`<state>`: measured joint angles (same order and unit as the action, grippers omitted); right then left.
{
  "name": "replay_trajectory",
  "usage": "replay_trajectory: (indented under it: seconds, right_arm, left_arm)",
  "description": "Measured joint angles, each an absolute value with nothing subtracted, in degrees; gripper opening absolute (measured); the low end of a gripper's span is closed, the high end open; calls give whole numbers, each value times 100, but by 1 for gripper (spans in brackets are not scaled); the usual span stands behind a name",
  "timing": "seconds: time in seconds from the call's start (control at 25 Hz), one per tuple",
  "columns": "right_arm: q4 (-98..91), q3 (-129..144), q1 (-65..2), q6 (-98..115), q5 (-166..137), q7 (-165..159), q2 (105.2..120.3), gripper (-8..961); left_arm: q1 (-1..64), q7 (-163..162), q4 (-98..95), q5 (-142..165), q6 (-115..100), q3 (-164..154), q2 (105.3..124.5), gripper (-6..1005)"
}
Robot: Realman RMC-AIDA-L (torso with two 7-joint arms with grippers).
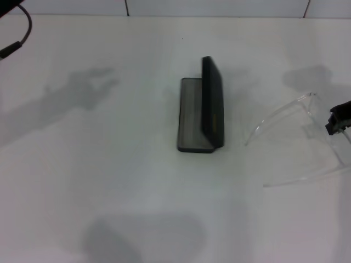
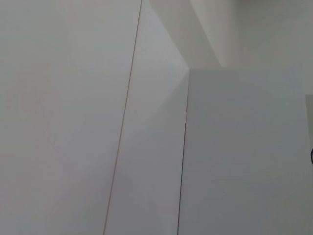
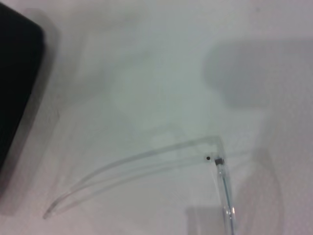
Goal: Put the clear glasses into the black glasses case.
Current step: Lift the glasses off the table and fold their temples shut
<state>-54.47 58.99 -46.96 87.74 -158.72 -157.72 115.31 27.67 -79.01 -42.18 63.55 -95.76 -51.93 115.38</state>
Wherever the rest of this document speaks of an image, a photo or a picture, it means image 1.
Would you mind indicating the clear transparent glasses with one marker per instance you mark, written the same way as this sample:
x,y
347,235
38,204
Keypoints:
x,y
277,112

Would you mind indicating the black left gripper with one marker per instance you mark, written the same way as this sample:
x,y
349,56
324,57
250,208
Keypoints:
x,y
6,5

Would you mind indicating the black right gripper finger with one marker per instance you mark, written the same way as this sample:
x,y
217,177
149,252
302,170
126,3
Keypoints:
x,y
338,117

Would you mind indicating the black glasses case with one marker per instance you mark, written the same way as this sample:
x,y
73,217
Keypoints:
x,y
212,109

